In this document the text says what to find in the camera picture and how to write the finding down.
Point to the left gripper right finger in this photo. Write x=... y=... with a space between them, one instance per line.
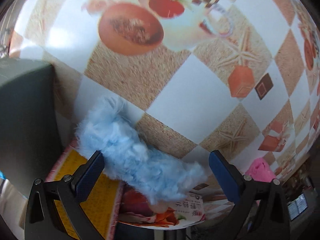
x=227 y=175

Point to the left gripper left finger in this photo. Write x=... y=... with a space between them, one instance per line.
x=85 y=177

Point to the pink sponge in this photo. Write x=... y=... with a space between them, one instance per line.
x=259 y=170

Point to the light blue fluffy cloth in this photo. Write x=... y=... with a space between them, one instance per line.
x=160 y=177

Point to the red patterned tissue box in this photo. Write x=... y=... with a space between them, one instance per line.
x=102 y=205

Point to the white printed snack bag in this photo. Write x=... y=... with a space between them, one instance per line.
x=135 y=210

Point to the white open storage box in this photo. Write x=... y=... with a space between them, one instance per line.
x=30 y=140

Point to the checkered printed tablecloth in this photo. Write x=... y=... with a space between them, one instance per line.
x=238 y=76

